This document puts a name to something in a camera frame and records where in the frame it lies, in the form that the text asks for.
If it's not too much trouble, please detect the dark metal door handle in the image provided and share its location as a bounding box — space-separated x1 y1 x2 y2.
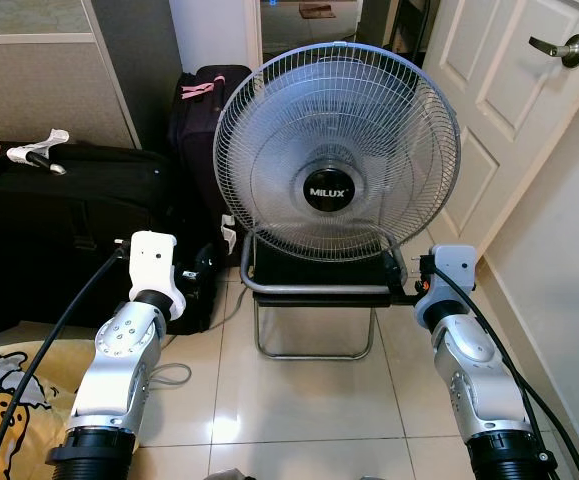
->
528 33 579 70

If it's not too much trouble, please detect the white luggage tag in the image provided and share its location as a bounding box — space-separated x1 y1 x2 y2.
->
220 213 239 254

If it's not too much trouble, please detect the grey electric fan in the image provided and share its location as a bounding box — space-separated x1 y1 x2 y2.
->
213 41 463 264

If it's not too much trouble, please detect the dark purple suitcase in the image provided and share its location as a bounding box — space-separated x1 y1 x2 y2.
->
167 64 254 269

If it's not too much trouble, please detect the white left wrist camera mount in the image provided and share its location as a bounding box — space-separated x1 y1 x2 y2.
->
127 231 189 321

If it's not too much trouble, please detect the pink ribbon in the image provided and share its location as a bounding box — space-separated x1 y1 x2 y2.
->
180 81 219 102

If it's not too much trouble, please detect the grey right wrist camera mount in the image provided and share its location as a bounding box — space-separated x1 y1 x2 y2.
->
421 245 478 321

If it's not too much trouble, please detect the black metal frame chair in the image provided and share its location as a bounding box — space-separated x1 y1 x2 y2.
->
240 228 422 362

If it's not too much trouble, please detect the white panel door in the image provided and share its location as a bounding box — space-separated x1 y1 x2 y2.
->
421 0 579 259

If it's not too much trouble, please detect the grey floor cable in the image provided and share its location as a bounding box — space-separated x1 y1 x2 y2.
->
147 285 250 391

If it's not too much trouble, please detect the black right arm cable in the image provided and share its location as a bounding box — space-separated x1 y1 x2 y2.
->
427 262 579 480

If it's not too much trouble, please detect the yellow cartoon print blanket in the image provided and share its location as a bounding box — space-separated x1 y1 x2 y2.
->
0 340 105 480

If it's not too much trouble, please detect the frosted glass window panel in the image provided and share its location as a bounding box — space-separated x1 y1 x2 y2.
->
0 0 140 151

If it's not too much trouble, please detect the white wrapped suitcase handle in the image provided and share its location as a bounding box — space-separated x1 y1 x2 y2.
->
6 128 71 176

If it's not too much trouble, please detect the large black suitcase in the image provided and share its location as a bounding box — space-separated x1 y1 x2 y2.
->
0 143 222 343

